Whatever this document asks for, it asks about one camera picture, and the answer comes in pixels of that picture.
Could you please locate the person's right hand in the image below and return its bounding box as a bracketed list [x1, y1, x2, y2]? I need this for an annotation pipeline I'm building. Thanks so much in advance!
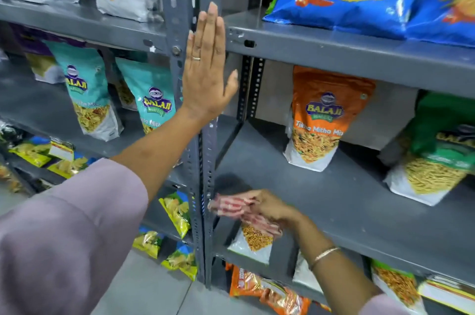
[237, 189, 302, 229]

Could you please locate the person's left hand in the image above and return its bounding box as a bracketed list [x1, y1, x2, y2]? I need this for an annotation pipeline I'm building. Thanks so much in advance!
[181, 1, 239, 122]

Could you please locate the red striped snack packet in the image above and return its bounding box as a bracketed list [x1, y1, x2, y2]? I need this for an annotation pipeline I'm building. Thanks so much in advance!
[207, 193, 284, 266]

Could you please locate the person's right forearm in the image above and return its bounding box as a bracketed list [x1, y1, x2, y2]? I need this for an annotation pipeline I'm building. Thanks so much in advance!
[289, 212, 383, 309]

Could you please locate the person's left forearm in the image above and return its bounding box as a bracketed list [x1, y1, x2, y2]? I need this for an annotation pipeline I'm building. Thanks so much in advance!
[111, 106, 209, 201]

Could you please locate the teal snack mix packet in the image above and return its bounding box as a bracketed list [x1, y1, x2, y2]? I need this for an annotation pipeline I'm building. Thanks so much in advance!
[115, 57, 177, 136]
[111, 62, 139, 111]
[45, 41, 124, 142]

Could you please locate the small yellow chip packet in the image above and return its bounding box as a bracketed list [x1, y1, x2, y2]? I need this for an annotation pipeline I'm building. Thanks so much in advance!
[159, 191, 192, 240]
[132, 229, 165, 260]
[161, 242, 198, 282]

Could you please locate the orange snack mix packet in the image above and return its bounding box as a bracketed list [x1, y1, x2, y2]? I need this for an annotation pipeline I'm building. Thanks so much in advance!
[283, 65, 376, 173]

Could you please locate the purple snack packet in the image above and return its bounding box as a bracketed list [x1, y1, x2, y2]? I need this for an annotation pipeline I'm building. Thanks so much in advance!
[10, 24, 67, 84]

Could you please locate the green topped snack packet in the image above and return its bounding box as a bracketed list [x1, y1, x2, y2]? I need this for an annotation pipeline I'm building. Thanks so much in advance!
[371, 259, 428, 315]

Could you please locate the person's lilac right sleeve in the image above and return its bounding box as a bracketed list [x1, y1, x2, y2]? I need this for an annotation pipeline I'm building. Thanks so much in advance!
[358, 293, 413, 315]

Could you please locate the person's lilac sleeve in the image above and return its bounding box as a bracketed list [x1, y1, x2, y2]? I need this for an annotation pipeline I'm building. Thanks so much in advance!
[0, 158, 149, 315]
[358, 293, 413, 315]

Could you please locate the row of small yellow chip packets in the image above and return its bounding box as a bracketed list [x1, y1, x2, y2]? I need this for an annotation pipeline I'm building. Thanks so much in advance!
[0, 121, 98, 194]

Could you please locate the green sev snack packet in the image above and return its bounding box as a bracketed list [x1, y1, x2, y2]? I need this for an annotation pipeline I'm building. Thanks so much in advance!
[383, 91, 475, 207]

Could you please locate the person's lilac left sleeve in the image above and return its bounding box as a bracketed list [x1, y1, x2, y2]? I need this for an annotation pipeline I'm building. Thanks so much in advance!
[0, 158, 149, 315]

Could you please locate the yellow striped snack packet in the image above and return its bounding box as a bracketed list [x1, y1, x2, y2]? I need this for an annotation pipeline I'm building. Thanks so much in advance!
[417, 275, 475, 315]

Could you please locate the gold bracelet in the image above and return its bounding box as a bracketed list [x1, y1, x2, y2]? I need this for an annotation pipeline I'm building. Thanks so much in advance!
[308, 246, 341, 271]

